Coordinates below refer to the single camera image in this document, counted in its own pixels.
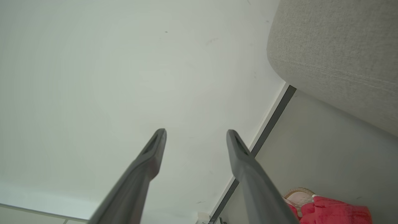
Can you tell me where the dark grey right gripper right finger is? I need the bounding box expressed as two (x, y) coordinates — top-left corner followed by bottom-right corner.
(226, 129), (300, 224)

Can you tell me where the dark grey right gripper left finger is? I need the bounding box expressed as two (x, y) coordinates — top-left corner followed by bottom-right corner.
(88, 128), (167, 224)

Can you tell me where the red clothing item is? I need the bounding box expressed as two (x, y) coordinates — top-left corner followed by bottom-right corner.
(287, 196), (373, 224)

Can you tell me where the woven laundry basket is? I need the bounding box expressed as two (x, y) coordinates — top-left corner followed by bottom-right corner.
(282, 187), (316, 218)

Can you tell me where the dark grey baseboard strip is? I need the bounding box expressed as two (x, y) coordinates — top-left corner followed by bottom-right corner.
(208, 85), (297, 224)

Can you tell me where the light grey fabric sofa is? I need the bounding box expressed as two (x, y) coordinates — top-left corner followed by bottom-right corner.
(266, 0), (398, 137)

